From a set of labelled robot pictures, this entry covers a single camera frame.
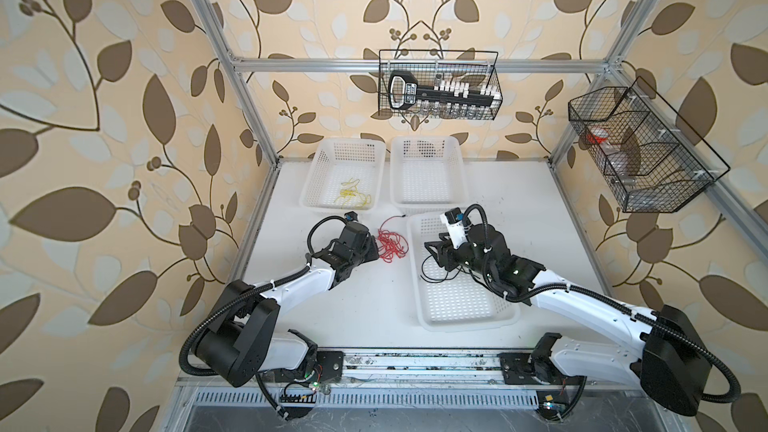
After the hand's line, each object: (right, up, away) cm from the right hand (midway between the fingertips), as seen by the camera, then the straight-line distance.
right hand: (434, 242), depth 79 cm
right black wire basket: (+53, +21, -6) cm, 58 cm away
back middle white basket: (+2, +21, +39) cm, 44 cm away
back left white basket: (-34, +26, +41) cm, 59 cm away
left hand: (-16, -2, +10) cm, 19 cm away
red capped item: (+46, +29, +2) cm, 54 cm away
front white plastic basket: (+6, -18, +8) cm, 21 cm away
